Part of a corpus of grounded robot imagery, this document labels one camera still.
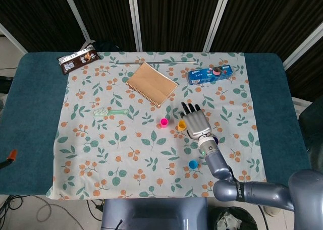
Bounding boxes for dark folding screen panel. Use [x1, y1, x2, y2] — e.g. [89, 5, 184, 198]
[282, 28, 323, 103]
[62, 0, 141, 51]
[0, 0, 90, 54]
[131, 0, 232, 53]
[205, 0, 323, 64]

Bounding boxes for black trash bin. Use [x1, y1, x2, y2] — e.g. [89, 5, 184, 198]
[210, 206, 258, 230]

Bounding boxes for brown spiral notebook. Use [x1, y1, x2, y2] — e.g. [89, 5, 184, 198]
[125, 62, 179, 108]

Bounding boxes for brown snack packet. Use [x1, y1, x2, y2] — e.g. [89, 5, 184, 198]
[57, 44, 101, 76]

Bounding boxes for teal table cover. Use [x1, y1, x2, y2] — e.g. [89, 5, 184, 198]
[0, 52, 315, 202]

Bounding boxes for white table foot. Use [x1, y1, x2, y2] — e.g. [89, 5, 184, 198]
[263, 206, 281, 217]

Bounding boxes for blue Oreo cookie box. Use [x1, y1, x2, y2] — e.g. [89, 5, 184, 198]
[186, 65, 234, 86]

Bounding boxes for white floor cable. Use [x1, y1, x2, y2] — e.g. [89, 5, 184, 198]
[36, 196, 81, 228]

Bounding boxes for orange tipped black tool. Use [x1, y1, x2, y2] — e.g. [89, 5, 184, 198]
[0, 149, 18, 170]

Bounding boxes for thin metal rod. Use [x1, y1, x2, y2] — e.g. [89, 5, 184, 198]
[115, 60, 198, 65]

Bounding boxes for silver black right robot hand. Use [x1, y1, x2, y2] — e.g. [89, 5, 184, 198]
[180, 101, 214, 141]

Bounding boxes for green brush white bristles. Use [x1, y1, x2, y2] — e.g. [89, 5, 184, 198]
[93, 108, 130, 118]

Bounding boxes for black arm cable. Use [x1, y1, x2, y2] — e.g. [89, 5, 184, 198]
[226, 165, 239, 184]

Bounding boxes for black printed arm strap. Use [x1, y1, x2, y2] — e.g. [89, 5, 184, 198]
[234, 181, 247, 203]

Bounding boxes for dark chair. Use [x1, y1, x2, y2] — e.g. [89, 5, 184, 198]
[299, 98, 323, 162]

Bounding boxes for floral fruit print tablecloth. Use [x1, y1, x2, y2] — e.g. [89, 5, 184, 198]
[46, 51, 268, 200]

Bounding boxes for black floor cable bundle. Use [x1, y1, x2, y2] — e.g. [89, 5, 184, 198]
[0, 194, 25, 222]

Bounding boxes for grey blue robot torso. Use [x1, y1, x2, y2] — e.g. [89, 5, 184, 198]
[100, 197, 210, 230]

